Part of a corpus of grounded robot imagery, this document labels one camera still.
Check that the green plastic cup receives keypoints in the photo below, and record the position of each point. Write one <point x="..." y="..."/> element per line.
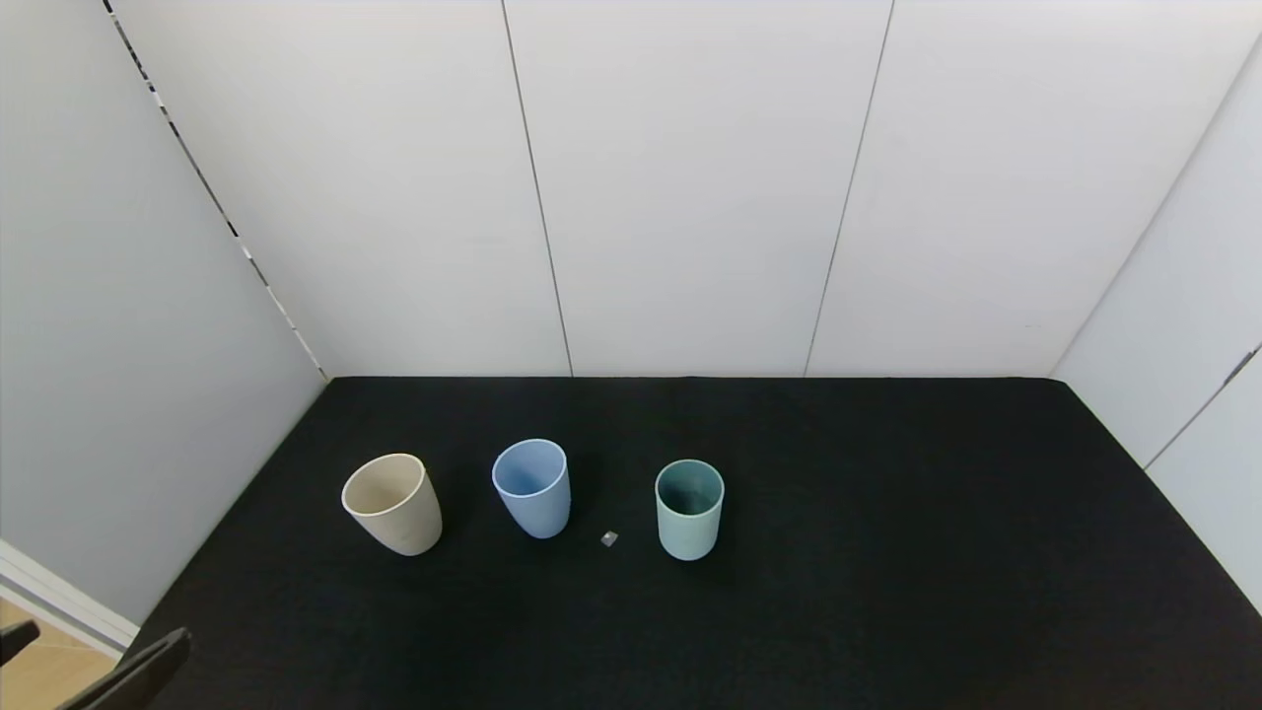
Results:
<point x="689" y="537"/>

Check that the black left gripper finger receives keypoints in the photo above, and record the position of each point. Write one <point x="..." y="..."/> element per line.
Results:
<point x="15" y="641"/>
<point x="138" y="675"/>

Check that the beige plastic cup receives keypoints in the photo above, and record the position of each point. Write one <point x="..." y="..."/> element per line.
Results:
<point x="404" y="523"/>

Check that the white baseboard strip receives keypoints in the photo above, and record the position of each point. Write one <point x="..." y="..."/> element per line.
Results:
<point x="69" y="609"/>

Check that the blue plastic cup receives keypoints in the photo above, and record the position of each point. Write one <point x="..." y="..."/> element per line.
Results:
<point x="537" y="513"/>

